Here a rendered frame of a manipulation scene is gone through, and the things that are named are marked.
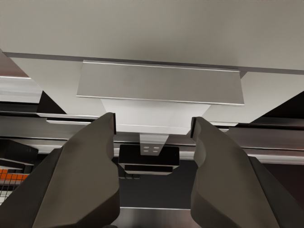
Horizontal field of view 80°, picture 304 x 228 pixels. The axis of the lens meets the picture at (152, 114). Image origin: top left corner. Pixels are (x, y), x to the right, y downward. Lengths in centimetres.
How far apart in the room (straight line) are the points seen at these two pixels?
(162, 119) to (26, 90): 16
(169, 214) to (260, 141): 36
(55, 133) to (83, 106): 31
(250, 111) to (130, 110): 10
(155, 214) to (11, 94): 20
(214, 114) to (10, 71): 20
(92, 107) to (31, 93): 10
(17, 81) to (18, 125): 30
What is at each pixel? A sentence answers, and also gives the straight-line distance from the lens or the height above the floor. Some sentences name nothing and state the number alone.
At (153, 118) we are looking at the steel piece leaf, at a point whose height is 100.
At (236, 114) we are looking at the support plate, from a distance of 18.
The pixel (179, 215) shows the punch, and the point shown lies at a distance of 19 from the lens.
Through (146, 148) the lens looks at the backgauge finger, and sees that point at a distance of 29.
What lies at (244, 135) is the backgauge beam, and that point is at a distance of 49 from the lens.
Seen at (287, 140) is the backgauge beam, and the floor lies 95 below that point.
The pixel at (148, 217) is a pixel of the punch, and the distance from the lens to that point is 19.
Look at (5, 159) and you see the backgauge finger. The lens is 45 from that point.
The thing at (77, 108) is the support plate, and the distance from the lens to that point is 17.
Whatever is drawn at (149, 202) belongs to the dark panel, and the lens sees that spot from 69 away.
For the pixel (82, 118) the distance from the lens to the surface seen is 21.
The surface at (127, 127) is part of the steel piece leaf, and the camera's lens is 21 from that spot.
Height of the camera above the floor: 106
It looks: 22 degrees down
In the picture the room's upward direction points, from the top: 178 degrees counter-clockwise
